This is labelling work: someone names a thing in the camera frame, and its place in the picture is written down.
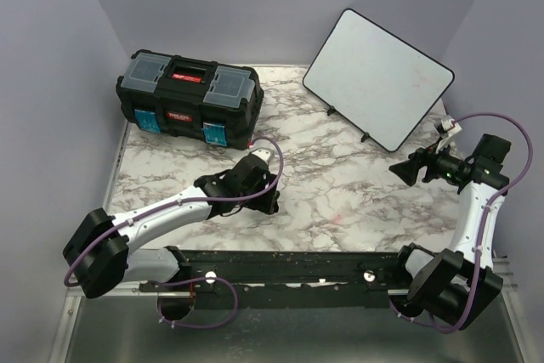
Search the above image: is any white dry-erase whiteboard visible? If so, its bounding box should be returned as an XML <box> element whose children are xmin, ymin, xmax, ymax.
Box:
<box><xmin>303</xmin><ymin>9</ymin><xmax>455</xmax><ymax>152</ymax></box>

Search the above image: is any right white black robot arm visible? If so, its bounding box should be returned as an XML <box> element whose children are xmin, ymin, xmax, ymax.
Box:
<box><xmin>389</xmin><ymin>133</ymin><xmax>511</xmax><ymax>329</ymax></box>

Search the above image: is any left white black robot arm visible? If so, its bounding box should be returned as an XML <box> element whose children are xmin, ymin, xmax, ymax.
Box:
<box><xmin>62</xmin><ymin>148</ymin><xmax>280</xmax><ymax>299</ymax></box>

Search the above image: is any black whiteboard stand foot right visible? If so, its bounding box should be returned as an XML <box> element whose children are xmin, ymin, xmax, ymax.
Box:
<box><xmin>360</xmin><ymin>132</ymin><xmax>370</xmax><ymax>143</ymax></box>

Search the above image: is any black plastic toolbox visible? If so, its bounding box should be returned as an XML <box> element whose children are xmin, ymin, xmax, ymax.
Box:
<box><xmin>116</xmin><ymin>49</ymin><xmax>264</xmax><ymax>150</ymax></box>

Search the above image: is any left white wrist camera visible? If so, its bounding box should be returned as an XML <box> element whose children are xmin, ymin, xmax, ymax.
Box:
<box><xmin>250</xmin><ymin>147</ymin><xmax>275</xmax><ymax>166</ymax></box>

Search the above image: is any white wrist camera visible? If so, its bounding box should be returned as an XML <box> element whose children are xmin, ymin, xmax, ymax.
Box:
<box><xmin>435</xmin><ymin>116</ymin><xmax>462</xmax><ymax>152</ymax></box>
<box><xmin>250</xmin><ymin>147</ymin><xmax>275</xmax><ymax>166</ymax></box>

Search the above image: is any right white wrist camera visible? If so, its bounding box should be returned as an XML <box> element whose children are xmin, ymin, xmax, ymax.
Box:
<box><xmin>435</xmin><ymin>116</ymin><xmax>462</xmax><ymax>152</ymax></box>

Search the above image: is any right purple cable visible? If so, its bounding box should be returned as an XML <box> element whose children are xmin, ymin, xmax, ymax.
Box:
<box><xmin>389</xmin><ymin>113</ymin><xmax>535</xmax><ymax>334</ymax></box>

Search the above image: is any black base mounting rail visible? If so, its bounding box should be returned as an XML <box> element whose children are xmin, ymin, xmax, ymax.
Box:
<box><xmin>130</xmin><ymin>247</ymin><xmax>412</xmax><ymax>314</ymax></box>

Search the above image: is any aluminium extrusion frame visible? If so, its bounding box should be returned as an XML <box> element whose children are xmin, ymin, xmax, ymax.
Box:
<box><xmin>46</xmin><ymin>63</ymin><xmax>530</xmax><ymax>363</ymax></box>

